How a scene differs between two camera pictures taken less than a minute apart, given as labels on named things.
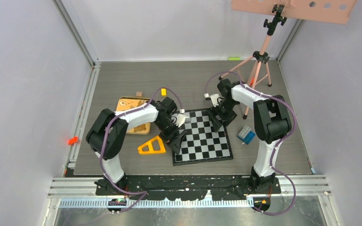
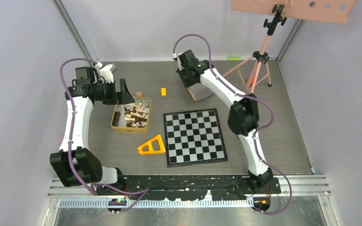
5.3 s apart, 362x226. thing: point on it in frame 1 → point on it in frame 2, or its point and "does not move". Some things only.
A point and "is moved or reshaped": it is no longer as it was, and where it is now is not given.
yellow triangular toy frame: (150, 143) does not move
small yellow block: (163, 92) does not move
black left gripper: (176, 146) → (123, 97)
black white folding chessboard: (202, 143) is moved or reshaped
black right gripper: (227, 119) → (186, 84)
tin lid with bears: (124, 103) → (199, 91)
